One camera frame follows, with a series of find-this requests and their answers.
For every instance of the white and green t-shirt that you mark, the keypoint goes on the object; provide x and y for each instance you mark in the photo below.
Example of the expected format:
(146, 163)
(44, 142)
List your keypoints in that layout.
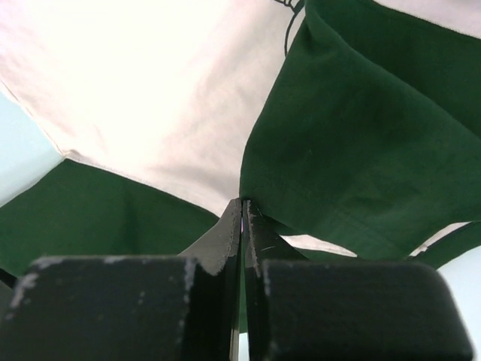
(353, 125)

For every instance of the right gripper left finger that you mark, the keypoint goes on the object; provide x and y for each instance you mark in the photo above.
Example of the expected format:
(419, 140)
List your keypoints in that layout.
(183, 307)

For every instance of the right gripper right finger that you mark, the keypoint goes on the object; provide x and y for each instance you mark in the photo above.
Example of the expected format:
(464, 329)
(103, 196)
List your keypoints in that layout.
(300, 309)

